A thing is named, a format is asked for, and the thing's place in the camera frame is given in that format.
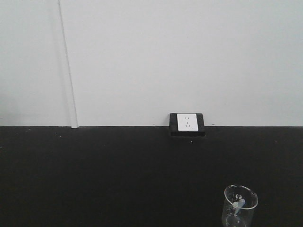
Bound white wall power socket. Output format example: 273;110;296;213
177;113;198;131

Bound white wall cable conduit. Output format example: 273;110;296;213
57;0;79;129

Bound clear glass beaker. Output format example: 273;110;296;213
222;184;258;227

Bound black socket housing box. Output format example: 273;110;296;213
169;113;206;137

